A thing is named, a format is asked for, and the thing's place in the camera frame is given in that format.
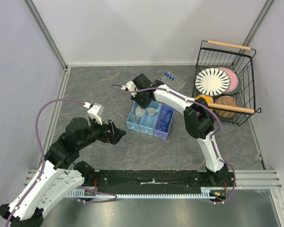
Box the blue safety glasses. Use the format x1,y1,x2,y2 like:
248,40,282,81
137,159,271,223
160,111,173,132

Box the black wire dish basket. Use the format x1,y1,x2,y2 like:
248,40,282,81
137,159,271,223
195,41,262,125

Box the clear test tube rack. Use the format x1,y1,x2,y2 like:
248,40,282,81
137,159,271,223
160,71,186,92

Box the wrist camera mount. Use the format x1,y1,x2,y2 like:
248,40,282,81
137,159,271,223
121,81,138,97
84,102,104,125

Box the pink plate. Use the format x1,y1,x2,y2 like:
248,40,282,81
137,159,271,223
219,67,239,94

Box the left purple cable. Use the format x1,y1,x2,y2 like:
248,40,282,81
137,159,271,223
4,98,92,227

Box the blue compartment organizer box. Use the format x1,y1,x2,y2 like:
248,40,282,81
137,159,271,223
126,101,175,139

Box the dark green plate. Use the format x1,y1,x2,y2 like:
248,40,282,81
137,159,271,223
224,78,242,96

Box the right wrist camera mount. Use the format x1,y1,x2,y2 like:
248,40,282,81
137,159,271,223
121,81,138,97

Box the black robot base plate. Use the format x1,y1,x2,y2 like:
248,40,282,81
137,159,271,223
82,170,234,194

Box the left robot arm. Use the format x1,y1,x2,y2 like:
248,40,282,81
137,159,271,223
0,117,126,227

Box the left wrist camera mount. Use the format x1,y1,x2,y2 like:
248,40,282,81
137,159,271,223
84,102,104,125

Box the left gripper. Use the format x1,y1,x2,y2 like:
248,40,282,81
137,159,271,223
78,116,126,149

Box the white blue striped plate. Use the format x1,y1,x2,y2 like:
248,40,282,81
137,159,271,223
195,68,231,96

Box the small white dish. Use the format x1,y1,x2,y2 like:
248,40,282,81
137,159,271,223
147,107,160,116

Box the yellow bowl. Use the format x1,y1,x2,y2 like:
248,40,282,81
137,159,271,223
195,94,213,106

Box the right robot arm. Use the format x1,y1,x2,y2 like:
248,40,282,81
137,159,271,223
125,74,228,186

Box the brown wooden bowl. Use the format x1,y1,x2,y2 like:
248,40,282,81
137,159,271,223
214,96,239,119

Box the large white dish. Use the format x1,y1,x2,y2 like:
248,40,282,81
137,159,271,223
135,106,146,118

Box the light blue cable duct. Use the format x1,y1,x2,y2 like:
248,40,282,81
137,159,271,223
66,188,226,199

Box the small glass beaker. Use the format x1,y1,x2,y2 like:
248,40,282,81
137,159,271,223
129,115,138,124

